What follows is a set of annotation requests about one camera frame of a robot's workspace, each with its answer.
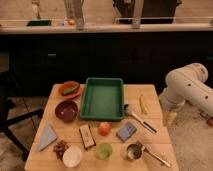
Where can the green pepper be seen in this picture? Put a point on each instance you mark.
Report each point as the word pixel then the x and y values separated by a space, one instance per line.
pixel 70 90

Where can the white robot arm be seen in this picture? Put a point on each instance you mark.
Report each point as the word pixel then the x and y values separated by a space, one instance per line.
pixel 187 84

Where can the green plastic tray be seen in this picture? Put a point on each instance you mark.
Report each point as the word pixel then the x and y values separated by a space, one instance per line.
pixel 103 99

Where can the orange plate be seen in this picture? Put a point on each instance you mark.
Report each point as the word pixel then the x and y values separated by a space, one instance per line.
pixel 67 85

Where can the orange peach fruit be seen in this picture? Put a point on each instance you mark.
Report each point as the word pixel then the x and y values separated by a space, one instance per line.
pixel 104 128

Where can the yellow banana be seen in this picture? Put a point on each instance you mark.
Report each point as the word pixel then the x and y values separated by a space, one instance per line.
pixel 143 106

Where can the dark red bowl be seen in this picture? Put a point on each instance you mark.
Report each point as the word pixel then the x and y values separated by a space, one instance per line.
pixel 66 111

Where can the wooden table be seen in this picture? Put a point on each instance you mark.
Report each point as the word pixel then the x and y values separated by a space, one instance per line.
pixel 159 143

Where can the blue sponge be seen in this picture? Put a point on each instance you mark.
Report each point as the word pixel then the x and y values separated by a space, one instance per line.
pixel 126 131

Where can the brown rectangular box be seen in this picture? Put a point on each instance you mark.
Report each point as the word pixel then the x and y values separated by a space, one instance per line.
pixel 87 136

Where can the green cup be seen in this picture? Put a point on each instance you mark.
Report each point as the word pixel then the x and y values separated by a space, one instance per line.
pixel 103 151

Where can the metal measuring cup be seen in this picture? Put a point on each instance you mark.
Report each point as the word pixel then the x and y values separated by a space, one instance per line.
pixel 135 151

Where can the blue triangular cloth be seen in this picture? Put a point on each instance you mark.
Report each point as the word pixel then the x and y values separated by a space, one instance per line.
pixel 48 136

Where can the dark counter cabinet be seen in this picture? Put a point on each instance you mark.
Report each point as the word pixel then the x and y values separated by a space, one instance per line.
pixel 38 59

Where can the black-handled spatula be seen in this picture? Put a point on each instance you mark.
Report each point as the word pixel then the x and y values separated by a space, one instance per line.
pixel 130 112

